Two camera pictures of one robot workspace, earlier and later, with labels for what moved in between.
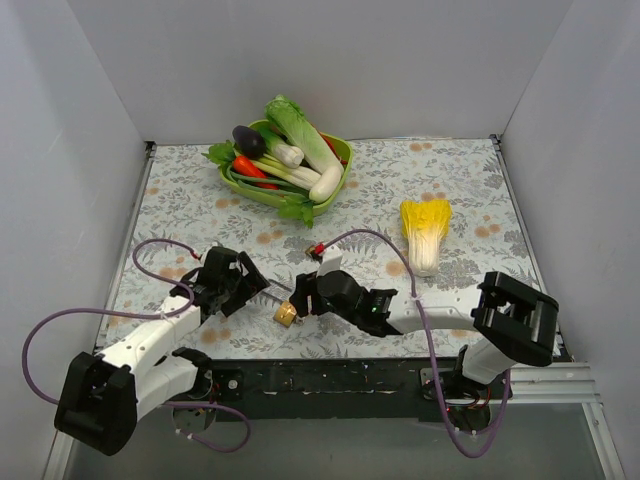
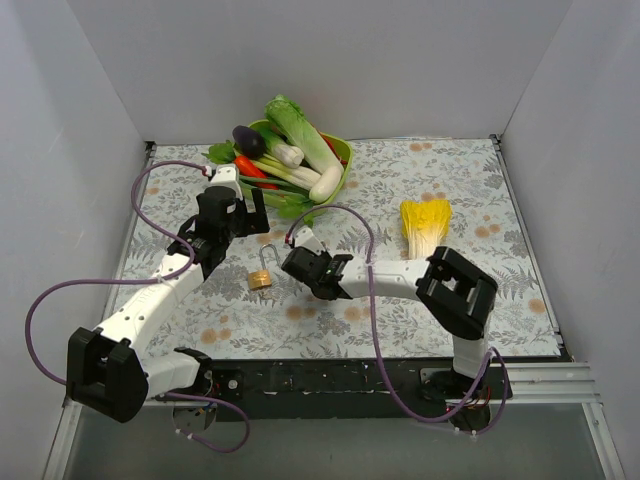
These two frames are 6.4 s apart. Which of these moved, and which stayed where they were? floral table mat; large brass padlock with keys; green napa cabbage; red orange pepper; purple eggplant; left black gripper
Moved: left black gripper; large brass padlock with keys
Stayed: red orange pepper; green napa cabbage; floral table mat; purple eggplant
